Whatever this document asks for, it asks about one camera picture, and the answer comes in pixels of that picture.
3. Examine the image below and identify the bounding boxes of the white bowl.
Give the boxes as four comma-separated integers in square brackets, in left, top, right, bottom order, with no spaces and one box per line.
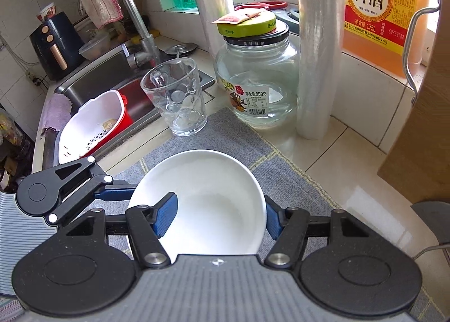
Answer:
[129,150,267,260]

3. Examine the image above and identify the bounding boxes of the santoku kitchen knife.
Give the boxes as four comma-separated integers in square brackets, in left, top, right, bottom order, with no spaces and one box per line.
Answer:
[411,200,450,244]

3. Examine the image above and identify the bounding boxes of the steel kitchen faucet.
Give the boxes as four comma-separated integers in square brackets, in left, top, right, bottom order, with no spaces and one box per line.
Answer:
[122,0,161,69]

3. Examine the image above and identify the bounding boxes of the white red colander basket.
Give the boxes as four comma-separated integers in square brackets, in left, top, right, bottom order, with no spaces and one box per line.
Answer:
[58,90,133,164]

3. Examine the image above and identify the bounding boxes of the purple cloth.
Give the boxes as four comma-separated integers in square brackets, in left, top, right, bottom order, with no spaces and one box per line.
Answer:
[40,94,73,135]

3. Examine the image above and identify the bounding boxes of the steel sink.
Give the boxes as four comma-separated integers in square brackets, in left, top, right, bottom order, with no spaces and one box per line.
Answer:
[41,47,215,169]

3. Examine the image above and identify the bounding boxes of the clear drinking glass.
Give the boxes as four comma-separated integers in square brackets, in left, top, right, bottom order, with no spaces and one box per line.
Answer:
[140,57,208,137]

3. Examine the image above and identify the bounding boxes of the bamboo cutting board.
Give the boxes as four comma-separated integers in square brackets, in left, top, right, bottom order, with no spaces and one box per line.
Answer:
[378,0,450,203]

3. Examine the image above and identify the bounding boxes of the black air fryer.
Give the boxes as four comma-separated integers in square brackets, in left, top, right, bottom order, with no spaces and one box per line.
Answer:
[30,12,85,81]

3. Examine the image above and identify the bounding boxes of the clear plastic container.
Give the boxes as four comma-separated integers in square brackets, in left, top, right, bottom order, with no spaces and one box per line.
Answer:
[78,32,111,61]

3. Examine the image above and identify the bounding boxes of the glass jar with label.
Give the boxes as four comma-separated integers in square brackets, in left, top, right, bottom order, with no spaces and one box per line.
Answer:
[212,8,300,129]

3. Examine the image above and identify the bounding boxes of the sink drain stopper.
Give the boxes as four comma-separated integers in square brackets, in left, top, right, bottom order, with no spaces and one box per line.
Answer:
[165,43,197,57]

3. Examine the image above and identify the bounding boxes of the pink striped dish cloth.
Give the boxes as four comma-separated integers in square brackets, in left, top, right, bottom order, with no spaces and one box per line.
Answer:
[79,0,123,29]

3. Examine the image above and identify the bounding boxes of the orange cooking wine jug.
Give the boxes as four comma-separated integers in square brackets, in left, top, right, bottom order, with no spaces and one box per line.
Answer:
[343,0,429,78]

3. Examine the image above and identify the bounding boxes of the wire board rack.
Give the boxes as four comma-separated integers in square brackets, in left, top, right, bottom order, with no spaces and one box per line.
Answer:
[413,243,450,260]

